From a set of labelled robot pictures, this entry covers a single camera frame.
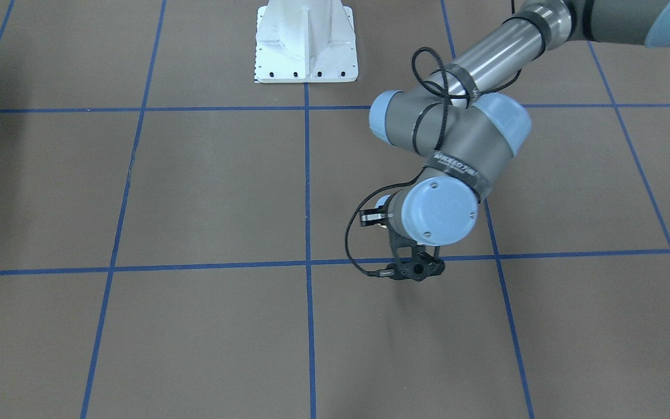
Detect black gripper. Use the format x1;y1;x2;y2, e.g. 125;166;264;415
361;194;393;229

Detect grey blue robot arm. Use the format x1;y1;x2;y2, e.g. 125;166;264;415
352;1;670;247

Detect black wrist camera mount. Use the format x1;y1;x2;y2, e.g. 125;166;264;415
385;230;445;282

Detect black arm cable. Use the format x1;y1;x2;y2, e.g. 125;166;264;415
344;47;522;276

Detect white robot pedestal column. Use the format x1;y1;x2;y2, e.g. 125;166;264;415
254;1;359;83

